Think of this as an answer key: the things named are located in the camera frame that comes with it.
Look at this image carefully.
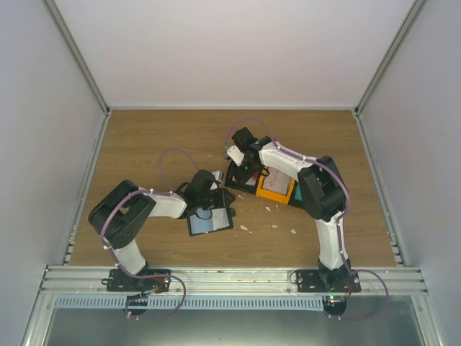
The black card holder wallet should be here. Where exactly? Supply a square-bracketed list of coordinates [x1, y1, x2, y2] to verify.
[187, 208, 235, 236]

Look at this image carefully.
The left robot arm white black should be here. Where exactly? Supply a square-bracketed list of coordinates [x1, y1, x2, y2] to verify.
[88, 169, 236, 291]

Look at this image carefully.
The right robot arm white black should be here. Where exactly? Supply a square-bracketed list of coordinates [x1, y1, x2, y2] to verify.
[225, 127, 351, 292]

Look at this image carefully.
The stack of red white cards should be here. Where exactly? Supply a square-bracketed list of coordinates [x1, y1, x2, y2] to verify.
[246, 173, 259, 186]

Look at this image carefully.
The black bin with cards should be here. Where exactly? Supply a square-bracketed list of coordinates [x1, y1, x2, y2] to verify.
[225, 161, 260, 195]

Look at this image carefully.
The yellow bin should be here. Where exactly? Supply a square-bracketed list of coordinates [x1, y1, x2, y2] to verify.
[256, 167, 295, 205]

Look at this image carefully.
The teal object in bin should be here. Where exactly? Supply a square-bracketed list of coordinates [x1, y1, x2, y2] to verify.
[292, 182, 303, 204]

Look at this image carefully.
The black bin with teal item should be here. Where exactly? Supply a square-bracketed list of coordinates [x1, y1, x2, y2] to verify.
[288, 181, 305, 210]

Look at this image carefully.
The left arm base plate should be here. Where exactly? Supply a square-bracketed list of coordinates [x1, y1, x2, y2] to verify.
[101, 269, 171, 293]

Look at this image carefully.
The slotted cable duct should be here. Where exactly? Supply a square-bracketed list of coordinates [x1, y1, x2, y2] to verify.
[55, 295, 323, 311]

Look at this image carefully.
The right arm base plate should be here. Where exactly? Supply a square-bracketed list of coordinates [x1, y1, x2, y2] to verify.
[289, 269, 362, 293]

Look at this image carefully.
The aluminium rail front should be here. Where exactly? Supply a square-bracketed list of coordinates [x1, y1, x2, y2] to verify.
[40, 266, 429, 296]

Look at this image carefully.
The right frame post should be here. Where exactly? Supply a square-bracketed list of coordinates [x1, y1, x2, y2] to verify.
[354, 0, 427, 117]

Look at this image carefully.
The frame post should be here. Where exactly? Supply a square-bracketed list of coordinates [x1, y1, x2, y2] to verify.
[42, 0, 110, 117]
[354, 0, 427, 117]

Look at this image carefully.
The left frame post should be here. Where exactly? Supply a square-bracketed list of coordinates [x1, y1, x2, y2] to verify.
[42, 0, 110, 117]

